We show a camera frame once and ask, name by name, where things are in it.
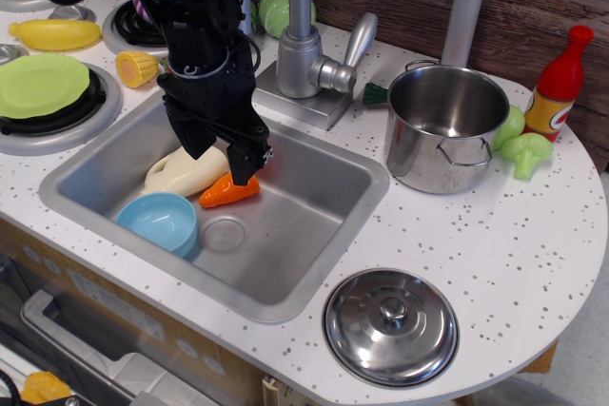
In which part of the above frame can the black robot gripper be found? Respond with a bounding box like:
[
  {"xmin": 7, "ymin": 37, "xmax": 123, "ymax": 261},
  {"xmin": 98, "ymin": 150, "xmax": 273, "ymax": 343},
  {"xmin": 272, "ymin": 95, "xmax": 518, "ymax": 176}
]
[{"xmin": 159, "ymin": 23, "xmax": 273, "ymax": 186}]

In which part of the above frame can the steel pot lid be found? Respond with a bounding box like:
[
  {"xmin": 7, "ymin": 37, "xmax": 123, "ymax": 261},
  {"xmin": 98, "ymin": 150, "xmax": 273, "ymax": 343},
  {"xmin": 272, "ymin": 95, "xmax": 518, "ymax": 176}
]
[{"xmin": 323, "ymin": 268, "xmax": 459, "ymax": 388}]

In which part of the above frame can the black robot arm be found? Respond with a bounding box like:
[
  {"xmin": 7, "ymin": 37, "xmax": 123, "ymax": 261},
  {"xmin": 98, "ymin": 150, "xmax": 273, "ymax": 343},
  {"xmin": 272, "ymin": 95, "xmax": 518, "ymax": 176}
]
[{"xmin": 50, "ymin": 0, "xmax": 272, "ymax": 186}]

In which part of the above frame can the stainless steel pot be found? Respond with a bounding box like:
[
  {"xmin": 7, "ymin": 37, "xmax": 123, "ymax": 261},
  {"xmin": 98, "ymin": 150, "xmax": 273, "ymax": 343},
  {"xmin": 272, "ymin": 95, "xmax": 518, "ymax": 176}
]
[{"xmin": 384, "ymin": 60, "xmax": 510, "ymax": 195}]

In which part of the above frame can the orange toy carrot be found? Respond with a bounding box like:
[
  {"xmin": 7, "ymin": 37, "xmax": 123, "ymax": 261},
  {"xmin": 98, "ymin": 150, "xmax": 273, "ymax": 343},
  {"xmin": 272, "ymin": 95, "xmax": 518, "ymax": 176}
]
[{"xmin": 199, "ymin": 173, "xmax": 260, "ymax": 208}]

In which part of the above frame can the cream toy milk jug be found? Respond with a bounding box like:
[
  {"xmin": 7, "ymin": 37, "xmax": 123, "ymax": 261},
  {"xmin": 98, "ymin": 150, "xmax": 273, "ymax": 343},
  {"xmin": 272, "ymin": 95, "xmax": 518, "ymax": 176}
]
[{"xmin": 140, "ymin": 146, "xmax": 229, "ymax": 197}]

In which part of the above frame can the light blue bowl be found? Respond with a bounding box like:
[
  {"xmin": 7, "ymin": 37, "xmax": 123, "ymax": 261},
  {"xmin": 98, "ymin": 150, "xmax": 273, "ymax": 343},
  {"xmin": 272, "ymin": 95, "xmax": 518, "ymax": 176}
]
[{"xmin": 115, "ymin": 192, "xmax": 198, "ymax": 258}]

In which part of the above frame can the silver toy faucet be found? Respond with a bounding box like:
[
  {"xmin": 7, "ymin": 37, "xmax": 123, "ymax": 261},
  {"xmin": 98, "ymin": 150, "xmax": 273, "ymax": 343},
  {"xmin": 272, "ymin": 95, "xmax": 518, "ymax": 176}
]
[{"xmin": 256, "ymin": 0, "xmax": 378, "ymax": 130}]

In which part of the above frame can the silver sink basin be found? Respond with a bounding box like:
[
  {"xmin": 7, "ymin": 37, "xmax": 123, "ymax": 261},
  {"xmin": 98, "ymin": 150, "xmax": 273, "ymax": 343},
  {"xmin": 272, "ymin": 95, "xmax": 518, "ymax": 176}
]
[{"xmin": 39, "ymin": 94, "xmax": 389, "ymax": 323}]

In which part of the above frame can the yellow toy corn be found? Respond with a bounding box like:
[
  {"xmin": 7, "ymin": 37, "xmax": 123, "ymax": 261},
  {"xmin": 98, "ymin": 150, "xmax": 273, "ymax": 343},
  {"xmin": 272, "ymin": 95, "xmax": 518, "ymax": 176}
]
[{"xmin": 115, "ymin": 50, "xmax": 159, "ymax": 88}]

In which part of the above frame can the green toy cabbage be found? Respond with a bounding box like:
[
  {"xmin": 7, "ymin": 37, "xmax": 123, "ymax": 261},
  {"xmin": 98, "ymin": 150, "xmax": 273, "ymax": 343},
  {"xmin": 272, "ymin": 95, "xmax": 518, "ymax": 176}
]
[{"xmin": 258, "ymin": 0, "xmax": 289, "ymax": 39}]

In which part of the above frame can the middle stove burner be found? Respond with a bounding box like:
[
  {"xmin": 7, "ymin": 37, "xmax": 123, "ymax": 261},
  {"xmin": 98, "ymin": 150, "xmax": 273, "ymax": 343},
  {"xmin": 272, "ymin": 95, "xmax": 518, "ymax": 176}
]
[{"xmin": 102, "ymin": 1, "xmax": 167, "ymax": 59}]

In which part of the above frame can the dark green toy piece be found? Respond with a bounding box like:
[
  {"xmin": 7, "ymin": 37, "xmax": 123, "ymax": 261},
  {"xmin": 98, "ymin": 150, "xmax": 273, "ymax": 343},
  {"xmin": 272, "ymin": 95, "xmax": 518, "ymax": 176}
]
[{"xmin": 362, "ymin": 83, "xmax": 388, "ymax": 106}]

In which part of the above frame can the purple toy onion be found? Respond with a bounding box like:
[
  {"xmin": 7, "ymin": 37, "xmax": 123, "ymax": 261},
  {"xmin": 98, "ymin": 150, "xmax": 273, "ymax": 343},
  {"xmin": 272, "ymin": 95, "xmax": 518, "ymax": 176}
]
[{"xmin": 132, "ymin": 0, "xmax": 154, "ymax": 26}]

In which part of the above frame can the light green plate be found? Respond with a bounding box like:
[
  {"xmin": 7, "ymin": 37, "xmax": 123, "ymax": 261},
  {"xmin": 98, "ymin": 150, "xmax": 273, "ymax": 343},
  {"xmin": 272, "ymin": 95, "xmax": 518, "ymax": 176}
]
[{"xmin": 1, "ymin": 54, "xmax": 90, "ymax": 119}]

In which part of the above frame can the front stove burner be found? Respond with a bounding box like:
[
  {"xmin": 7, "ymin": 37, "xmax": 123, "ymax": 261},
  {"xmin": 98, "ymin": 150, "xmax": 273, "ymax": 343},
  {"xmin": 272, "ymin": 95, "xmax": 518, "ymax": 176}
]
[{"xmin": 0, "ymin": 61, "xmax": 124, "ymax": 157}]

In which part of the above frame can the yellow toy banana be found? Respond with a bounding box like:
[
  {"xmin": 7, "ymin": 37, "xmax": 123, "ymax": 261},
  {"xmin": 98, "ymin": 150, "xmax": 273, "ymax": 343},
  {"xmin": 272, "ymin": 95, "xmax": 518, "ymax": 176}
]
[{"xmin": 9, "ymin": 19, "xmax": 102, "ymax": 51}]

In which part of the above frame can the silver stove knob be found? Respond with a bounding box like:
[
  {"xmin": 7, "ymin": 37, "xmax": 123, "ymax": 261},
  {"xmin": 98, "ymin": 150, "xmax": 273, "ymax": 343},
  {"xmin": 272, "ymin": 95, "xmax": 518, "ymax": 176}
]
[{"xmin": 49, "ymin": 5, "xmax": 96, "ymax": 23}]

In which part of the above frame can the light green toy vegetable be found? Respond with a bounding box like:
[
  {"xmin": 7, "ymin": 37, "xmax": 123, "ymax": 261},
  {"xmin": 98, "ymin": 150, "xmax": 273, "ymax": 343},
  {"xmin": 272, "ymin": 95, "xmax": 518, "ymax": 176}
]
[{"xmin": 491, "ymin": 106, "xmax": 525, "ymax": 150}]

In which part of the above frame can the yellow toy bottom left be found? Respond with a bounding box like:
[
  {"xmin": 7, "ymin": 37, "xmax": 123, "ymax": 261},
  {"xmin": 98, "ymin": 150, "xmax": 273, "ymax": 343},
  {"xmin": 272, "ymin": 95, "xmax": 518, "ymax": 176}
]
[{"xmin": 20, "ymin": 372, "xmax": 71, "ymax": 405}]

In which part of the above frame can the green toy broccoli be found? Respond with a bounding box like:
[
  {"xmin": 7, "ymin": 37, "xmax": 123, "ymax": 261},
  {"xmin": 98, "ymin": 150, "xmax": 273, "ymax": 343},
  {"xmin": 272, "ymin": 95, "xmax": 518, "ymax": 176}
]
[{"xmin": 501, "ymin": 132, "xmax": 554, "ymax": 181}]

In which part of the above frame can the red toy ketchup bottle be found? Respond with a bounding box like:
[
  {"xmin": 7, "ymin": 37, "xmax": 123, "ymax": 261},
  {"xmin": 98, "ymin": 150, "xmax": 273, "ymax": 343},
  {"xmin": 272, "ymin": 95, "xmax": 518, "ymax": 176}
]
[{"xmin": 523, "ymin": 25, "xmax": 594, "ymax": 142}]

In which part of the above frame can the oven door handle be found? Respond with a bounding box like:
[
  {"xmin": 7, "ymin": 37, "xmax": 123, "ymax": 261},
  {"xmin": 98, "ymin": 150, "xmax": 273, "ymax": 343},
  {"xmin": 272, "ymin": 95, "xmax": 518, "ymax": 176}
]
[{"xmin": 20, "ymin": 290, "xmax": 166, "ymax": 405}]

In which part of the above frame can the silver post right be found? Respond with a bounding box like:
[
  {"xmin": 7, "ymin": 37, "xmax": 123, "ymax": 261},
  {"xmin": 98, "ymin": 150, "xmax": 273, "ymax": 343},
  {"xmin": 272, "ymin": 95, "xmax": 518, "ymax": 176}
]
[{"xmin": 441, "ymin": 0, "xmax": 482, "ymax": 67}]

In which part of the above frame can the black cable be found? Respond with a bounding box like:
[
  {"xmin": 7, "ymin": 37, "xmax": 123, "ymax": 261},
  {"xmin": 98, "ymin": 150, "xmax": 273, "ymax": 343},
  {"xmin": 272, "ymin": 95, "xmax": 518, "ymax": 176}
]
[{"xmin": 0, "ymin": 367, "xmax": 23, "ymax": 406}]

